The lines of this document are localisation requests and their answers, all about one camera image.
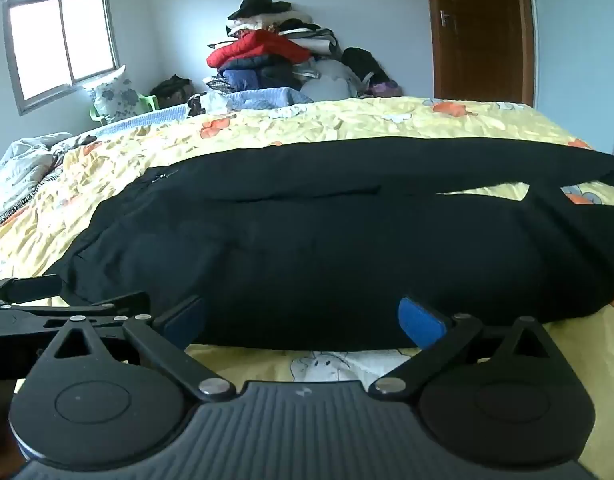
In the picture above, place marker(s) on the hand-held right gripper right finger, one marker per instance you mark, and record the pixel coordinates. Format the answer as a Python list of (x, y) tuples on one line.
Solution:
[(419, 322)]

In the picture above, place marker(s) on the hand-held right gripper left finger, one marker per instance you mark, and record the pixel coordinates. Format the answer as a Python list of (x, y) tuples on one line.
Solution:
[(183, 319)]

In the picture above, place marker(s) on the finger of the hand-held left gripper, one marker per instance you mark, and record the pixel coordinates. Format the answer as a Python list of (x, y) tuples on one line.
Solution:
[(112, 302), (27, 290)]

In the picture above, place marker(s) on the black pants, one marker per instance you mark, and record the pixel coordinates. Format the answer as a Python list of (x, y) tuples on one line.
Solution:
[(312, 260)]

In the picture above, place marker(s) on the white crumpled quilt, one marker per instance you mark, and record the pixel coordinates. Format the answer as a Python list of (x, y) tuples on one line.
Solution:
[(22, 170)]

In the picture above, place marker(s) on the green plastic chair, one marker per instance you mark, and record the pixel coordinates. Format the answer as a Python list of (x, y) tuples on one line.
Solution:
[(149, 102)]

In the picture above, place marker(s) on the grey floral pillow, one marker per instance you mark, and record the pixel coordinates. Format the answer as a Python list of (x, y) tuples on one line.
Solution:
[(118, 97)]

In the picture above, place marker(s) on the yellow floral bed sheet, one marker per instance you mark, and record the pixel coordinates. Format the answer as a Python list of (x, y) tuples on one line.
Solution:
[(337, 125)]

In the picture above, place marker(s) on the black bag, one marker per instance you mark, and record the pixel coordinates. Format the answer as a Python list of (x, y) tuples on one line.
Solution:
[(173, 91)]

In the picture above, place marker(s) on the purple cloth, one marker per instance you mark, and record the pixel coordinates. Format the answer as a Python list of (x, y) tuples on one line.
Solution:
[(387, 89)]

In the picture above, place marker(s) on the blue striped blanket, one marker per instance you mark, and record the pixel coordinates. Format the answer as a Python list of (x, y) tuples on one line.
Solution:
[(267, 97)]

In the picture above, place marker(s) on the sliding glass window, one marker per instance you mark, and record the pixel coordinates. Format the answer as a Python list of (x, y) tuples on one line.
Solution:
[(37, 45)]

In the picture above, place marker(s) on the navy blue jacket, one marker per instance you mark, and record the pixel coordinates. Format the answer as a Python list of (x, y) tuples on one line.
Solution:
[(257, 76)]

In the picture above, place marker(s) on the black backpack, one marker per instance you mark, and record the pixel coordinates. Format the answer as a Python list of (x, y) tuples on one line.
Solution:
[(362, 65)]

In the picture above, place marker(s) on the red puffer jacket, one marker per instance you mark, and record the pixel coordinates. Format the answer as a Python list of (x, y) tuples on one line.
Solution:
[(259, 50)]

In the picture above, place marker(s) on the brown wooden door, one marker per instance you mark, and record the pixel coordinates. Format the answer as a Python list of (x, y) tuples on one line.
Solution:
[(477, 35)]

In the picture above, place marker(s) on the stack of folded clothes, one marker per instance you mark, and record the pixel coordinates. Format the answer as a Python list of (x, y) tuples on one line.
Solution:
[(307, 35)]

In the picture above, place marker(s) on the black garment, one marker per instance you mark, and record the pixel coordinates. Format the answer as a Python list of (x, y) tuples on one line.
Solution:
[(259, 4)]

